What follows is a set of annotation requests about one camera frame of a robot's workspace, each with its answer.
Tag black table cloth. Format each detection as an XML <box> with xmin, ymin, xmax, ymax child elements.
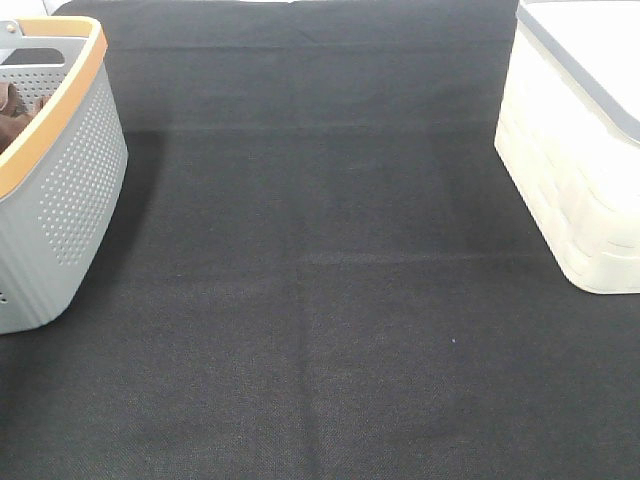
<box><xmin>1</xmin><ymin>1</ymin><xmax>639</xmax><ymax>479</ymax></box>

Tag grey basket orange rim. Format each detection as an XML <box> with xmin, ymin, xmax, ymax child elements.
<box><xmin>1</xmin><ymin>16</ymin><xmax>128</xmax><ymax>334</ymax></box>

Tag white basket grey rim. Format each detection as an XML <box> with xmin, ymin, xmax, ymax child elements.
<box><xmin>494</xmin><ymin>1</ymin><xmax>639</xmax><ymax>294</ymax></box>

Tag brown towels in basket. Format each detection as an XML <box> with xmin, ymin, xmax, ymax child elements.
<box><xmin>0</xmin><ymin>82</ymin><xmax>50</xmax><ymax>152</ymax></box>

